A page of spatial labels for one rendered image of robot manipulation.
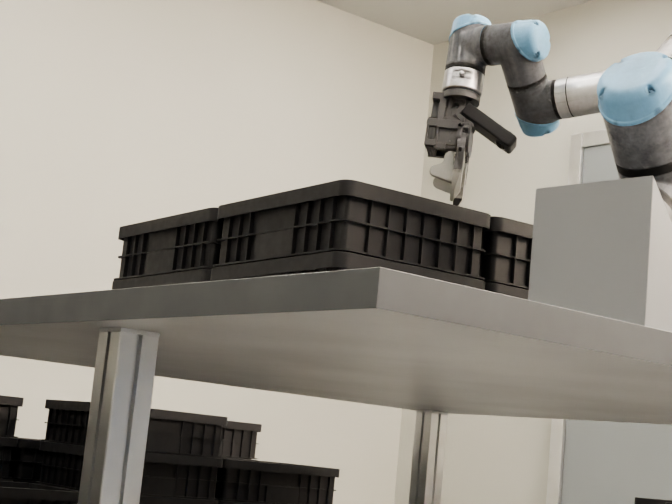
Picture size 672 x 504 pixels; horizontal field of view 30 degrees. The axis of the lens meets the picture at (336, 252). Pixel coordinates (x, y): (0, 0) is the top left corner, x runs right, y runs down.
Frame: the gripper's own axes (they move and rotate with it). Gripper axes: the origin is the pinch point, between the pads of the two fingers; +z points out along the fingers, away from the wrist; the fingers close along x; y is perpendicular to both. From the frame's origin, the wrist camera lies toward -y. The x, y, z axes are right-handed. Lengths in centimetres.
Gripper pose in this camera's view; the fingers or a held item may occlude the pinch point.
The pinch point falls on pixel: (457, 198)
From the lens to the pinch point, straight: 230.1
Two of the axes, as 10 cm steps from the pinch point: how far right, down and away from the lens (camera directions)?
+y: -9.7, -1.1, 2.0
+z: -1.6, 9.6, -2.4
